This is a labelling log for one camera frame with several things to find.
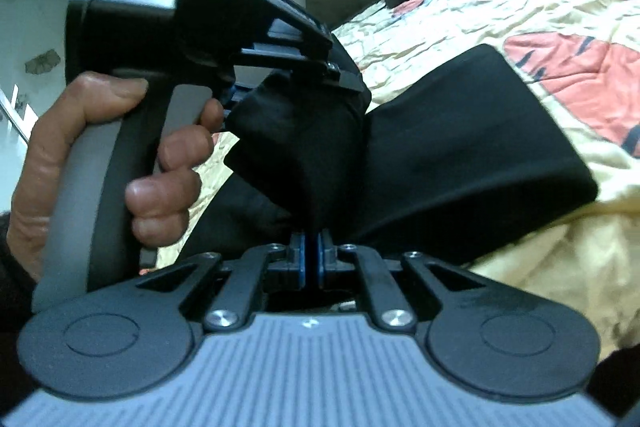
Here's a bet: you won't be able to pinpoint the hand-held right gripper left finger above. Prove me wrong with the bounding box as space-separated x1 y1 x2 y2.
135 231 308 330

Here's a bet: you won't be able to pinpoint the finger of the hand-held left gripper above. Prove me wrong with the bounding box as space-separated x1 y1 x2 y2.
220 67 263 118
239 0 372 96

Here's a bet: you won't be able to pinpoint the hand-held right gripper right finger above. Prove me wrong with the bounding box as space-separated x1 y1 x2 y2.
315 229 488 328

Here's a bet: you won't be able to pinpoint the black pants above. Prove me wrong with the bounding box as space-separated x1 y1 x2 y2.
182 32 600 264

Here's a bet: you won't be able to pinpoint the person's left hand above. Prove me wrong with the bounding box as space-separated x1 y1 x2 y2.
6 72 225 283

